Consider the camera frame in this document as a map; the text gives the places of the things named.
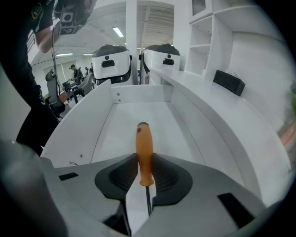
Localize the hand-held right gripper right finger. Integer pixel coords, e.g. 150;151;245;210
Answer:
131;152;267;237

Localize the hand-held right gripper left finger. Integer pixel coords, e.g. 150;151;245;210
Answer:
40;152;139;237

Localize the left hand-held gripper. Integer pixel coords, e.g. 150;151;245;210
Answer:
52;0;93;37

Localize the orange handle screwdriver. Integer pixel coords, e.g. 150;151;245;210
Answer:
136;122;155;218

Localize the white drawer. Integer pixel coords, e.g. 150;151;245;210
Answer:
40;80;259;218

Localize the person's left forearm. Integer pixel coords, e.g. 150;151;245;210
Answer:
35;22;61;54

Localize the grey office chair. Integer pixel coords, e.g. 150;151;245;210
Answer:
44;69;67;119
77;72;96;96

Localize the person's black clothing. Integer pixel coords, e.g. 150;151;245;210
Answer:
0;0;61;156

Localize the black rectangular box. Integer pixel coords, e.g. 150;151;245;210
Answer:
212;69;246;97

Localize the white shelf unit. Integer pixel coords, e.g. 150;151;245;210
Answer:
184;12;234;78

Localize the black cable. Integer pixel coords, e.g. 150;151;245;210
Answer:
51;25;63;98

